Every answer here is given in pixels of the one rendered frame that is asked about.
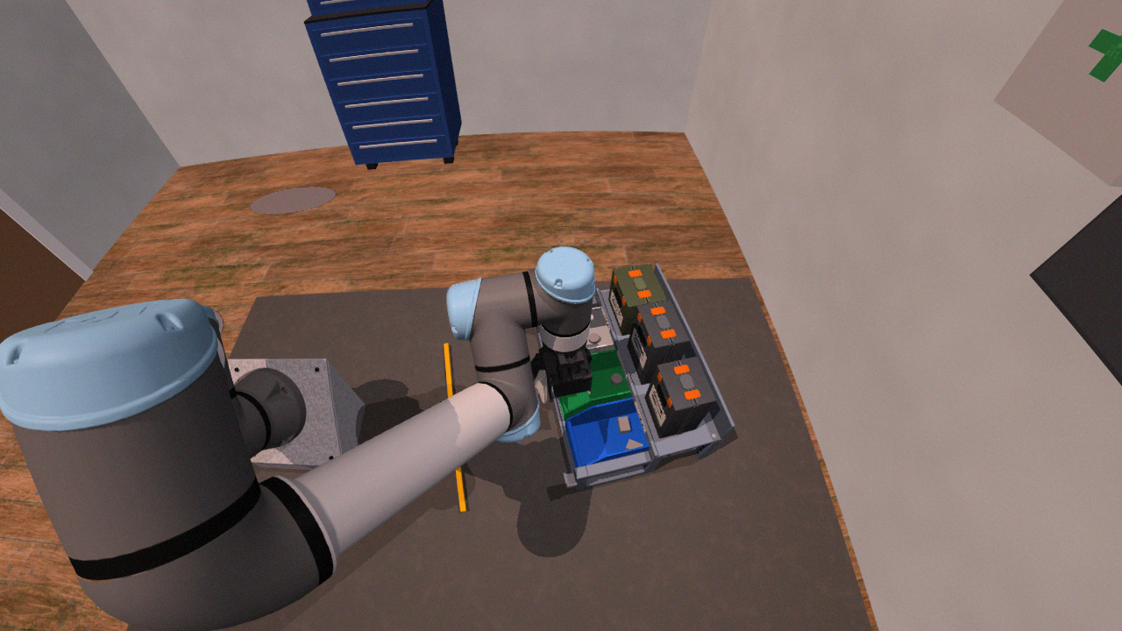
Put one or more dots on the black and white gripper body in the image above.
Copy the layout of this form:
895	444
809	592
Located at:
577	381

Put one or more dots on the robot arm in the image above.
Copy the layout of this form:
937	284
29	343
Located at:
128	428

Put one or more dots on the yellow bar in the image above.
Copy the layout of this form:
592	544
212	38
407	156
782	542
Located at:
461	492

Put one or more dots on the grey metal shelf rack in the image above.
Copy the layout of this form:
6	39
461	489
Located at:
710	432

